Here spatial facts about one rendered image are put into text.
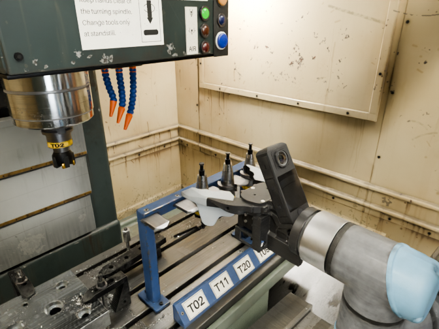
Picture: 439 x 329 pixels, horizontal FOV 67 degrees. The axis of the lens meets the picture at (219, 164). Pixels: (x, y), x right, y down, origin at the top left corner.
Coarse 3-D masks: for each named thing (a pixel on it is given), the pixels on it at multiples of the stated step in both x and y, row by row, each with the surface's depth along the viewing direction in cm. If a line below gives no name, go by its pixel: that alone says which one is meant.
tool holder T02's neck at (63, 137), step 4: (48, 136) 70; (52, 136) 69; (56, 136) 70; (60, 136) 70; (64, 136) 70; (68, 136) 71; (48, 140) 70; (52, 140) 70; (56, 140) 70; (60, 140) 70; (64, 140) 71; (72, 144) 73; (52, 148) 71; (56, 148) 71; (60, 148) 71
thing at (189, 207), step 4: (180, 200) 96; (184, 200) 96; (188, 200) 96; (176, 204) 94; (180, 204) 94; (184, 204) 94; (188, 204) 94; (192, 204) 94; (196, 204) 94; (180, 208) 93; (184, 208) 92; (188, 208) 92; (192, 208) 92; (196, 208) 93; (188, 212) 91; (192, 212) 91
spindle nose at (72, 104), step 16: (0, 80) 62; (16, 80) 59; (32, 80) 59; (48, 80) 60; (64, 80) 62; (80, 80) 65; (16, 96) 61; (32, 96) 61; (48, 96) 61; (64, 96) 63; (80, 96) 66; (16, 112) 62; (32, 112) 62; (48, 112) 62; (64, 112) 64; (80, 112) 66; (32, 128) 63; (48, 128) 64
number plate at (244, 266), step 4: (248, 256) 114; (240, 260) 112; (244, 260) 112; (248, 260) 113; (236, 264) 110; (240, 264) 111; (244, 264) 112; (248, 264) 113; (252, 264) 114; (236, 268) 109; (240, 268) 110; (244, 268) 111; (248, 268) 112; (252, 268) 113; (236, 272) 109; (240, 272) 110; (244, 272) 111; (248, 272) 112; (240, 276) 109
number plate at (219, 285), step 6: (222, 276) 105; (228, 276) 107; (210, 282) 102; (216, 282) 103; (222, 282) 104; (228, 282) 106; (216, 288) 103; (222, 288) 104; (228, 288) 105; (216, 294) 102
